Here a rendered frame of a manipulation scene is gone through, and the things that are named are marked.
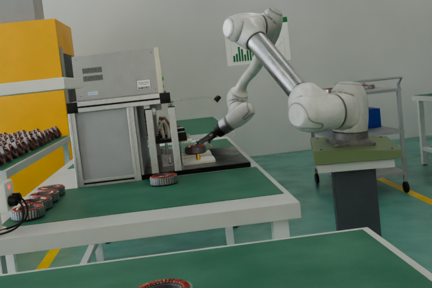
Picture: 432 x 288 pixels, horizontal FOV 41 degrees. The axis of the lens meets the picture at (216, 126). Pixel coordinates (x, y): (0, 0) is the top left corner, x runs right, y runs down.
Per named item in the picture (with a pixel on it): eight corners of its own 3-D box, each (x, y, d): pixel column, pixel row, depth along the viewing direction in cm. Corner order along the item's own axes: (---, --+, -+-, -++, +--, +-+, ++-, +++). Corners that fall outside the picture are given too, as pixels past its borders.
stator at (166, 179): (152, 182, 239) (150, 173, 239) (178, 179, 239) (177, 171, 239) (149, 188, 228) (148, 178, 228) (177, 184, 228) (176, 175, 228)
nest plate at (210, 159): (213, 157, 280) (213, 155, 280) (215, 162, 265) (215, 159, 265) (182, 161, 279) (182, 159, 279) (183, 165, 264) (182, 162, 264)
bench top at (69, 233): (227, 143, 396) (227, 136, 395) (301, 218, 177) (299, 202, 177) (80, 160, 388) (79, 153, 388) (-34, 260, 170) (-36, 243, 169)
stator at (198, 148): (206, 150, 302) (205, 143, 301) (207, 153, 291) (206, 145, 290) (184, 152, 301) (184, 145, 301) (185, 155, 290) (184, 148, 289)
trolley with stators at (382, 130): (371, 175, 585) (363, 76, 577) (413, 194, 485) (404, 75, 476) (314, 182, 581) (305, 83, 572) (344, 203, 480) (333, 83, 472)
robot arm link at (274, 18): (266, 35, 298) (245, 35, 290) (278, 2, 288) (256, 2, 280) (281, 47, 290) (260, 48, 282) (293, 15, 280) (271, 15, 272)
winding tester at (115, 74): (164, 90, 303) (159, 52, 301) (163, 92, 260) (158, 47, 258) (89, 99, 300) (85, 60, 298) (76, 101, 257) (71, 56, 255)
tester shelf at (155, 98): (170, 98, 314) (169, 90, 314) (170, 102, 247) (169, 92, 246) (89, 107, 311) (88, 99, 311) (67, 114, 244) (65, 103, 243)
